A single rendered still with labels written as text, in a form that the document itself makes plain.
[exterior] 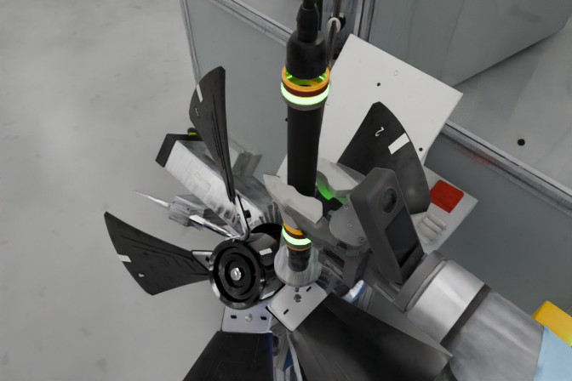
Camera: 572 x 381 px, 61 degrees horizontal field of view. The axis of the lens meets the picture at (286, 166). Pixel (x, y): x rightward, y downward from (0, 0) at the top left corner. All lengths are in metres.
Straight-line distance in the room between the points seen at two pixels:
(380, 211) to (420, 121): 0.52
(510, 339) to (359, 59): 0.67
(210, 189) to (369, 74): 0.41
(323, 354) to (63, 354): 1.56
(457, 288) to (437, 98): 0.52
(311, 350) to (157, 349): 1.36
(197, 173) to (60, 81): 2.29
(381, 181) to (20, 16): 3.68
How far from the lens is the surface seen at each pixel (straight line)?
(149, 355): 2.13
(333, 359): 0.82
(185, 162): 1.11
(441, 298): 0.50
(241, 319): 0.91
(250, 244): 0.80
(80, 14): 3.85
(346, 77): 1.02
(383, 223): 0.46
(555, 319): 1.08
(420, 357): 0.84
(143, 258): 1.05
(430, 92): 0.96
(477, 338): 0.50
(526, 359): 0.50
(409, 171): 0.69
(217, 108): 0.85
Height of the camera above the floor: 1.96
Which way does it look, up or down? 51 degrees down
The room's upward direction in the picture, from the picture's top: straight up
